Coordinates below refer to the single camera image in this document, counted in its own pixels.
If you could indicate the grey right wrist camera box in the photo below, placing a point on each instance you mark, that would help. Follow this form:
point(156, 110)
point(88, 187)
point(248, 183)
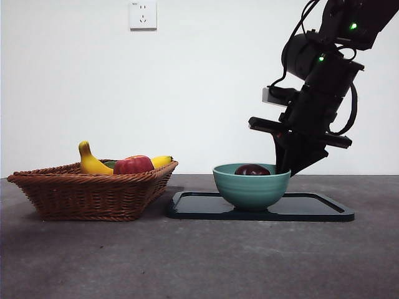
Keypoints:
point(268, 97)

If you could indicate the green fruit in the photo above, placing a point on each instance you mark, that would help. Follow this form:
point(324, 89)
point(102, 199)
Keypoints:
point(109, 164)

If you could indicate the yellow banana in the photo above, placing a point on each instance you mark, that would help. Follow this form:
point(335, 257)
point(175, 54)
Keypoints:
point(88, 162)

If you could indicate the brown wicker basket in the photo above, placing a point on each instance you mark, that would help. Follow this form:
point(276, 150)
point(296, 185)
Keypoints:
point(87, 196)

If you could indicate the red apple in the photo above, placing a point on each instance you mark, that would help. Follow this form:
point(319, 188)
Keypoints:
point(134, 165)

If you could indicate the teal ribbed bowl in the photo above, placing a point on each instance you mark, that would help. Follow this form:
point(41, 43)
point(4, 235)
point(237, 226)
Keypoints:
point(252, 190)

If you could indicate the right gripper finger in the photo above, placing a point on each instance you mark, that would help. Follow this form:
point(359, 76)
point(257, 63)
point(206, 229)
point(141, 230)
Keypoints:
point(307, 157)
point(282, 152)

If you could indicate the white wall socket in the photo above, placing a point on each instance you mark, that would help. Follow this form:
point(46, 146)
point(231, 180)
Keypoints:
point(143, 15)

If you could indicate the black rectangular tray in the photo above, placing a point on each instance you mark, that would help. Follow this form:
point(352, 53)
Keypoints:
point(199, 207)

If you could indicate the dark purple plum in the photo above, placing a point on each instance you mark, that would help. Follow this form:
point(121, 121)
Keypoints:
point(252, 170)

